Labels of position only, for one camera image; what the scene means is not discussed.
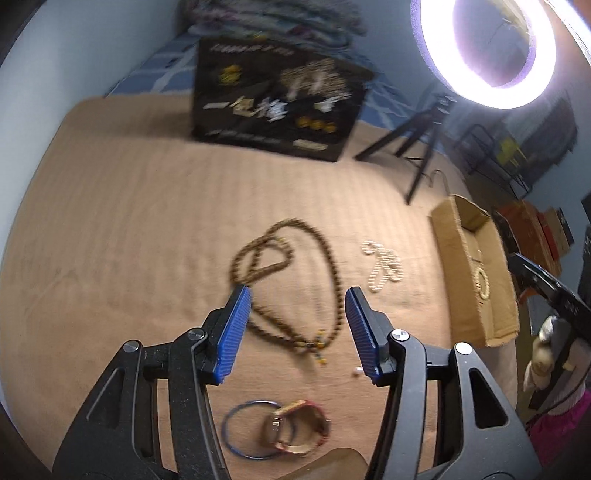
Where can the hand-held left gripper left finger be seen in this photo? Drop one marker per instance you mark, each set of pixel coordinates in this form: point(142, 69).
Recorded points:
point(233, 332)

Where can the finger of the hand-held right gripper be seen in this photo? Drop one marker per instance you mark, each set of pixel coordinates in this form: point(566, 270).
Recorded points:
point(549, 288)

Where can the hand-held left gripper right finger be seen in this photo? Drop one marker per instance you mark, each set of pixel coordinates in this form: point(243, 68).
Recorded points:
point(360, 332)

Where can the blue bangle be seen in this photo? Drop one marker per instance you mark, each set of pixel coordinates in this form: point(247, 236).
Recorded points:
point(227, 427)

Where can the cardboard box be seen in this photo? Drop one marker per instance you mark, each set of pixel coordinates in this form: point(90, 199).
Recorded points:
point(452, 258)

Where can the orange cloth covered box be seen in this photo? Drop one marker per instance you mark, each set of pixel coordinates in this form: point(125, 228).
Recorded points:
point(531, 230)

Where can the yellow box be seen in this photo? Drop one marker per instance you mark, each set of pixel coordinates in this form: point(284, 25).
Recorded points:
point(508, 150)

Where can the black metal rack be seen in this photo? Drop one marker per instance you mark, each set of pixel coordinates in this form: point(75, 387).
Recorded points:
point(480, 157)

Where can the black tripod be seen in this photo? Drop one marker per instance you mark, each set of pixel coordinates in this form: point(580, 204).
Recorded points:
point(427, 138)

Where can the black printed bag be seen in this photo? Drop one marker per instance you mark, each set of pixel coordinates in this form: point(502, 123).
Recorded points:
point(258, 131)

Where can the folded floral blankets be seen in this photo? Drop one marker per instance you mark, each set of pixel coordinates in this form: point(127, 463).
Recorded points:
point(277, 18)

